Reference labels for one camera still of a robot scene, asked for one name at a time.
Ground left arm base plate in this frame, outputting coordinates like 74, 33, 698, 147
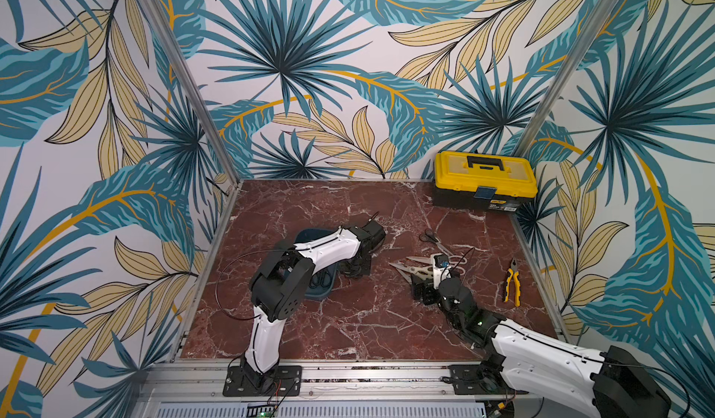
223, 365, 303, 399

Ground large black scissors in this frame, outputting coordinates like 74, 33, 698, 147
310, 270, 334, 292

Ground grey handled scissors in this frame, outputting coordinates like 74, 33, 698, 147
419, 229, 457, 259

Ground teal plastic storage box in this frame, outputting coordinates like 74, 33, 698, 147
294, 228, 338, 302

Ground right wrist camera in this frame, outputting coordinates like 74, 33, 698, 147
431, 253, 452, 289

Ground yellow black toolbox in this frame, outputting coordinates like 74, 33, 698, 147
433, 151, 538, 212

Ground yellow handled pliers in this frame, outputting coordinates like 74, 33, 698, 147
503, 258, 521, 307

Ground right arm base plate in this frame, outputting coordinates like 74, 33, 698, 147
448, 364, 506, 396

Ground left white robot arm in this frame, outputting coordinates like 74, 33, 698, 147
244, 220, 385, 376

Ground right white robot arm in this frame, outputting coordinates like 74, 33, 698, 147
411, 276, 672, 417

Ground aluminium front rail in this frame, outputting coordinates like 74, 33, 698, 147
130, 360, 616, 418

